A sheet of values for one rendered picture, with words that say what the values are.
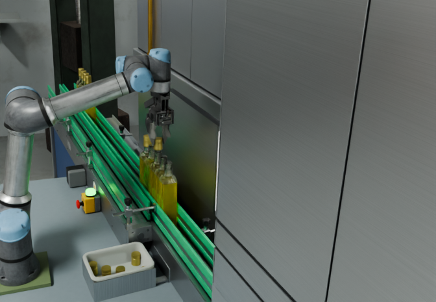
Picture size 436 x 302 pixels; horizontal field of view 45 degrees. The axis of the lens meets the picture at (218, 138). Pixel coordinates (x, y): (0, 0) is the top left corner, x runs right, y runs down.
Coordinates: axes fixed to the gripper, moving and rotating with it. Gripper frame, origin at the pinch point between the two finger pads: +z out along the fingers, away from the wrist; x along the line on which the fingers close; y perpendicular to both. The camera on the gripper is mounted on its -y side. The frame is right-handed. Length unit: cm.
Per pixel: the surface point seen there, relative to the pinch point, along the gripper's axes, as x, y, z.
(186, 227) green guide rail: 3.1, 21.5, 27.3
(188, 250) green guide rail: -4.8, 40.7, 23.4
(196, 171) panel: 11.7, 11.0, 10.3
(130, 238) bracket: -15.2, 10.5, 33.9
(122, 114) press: 58, -237, 72
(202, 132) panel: 11.6, 14.9, -6.8
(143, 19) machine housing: 15, -59, -36
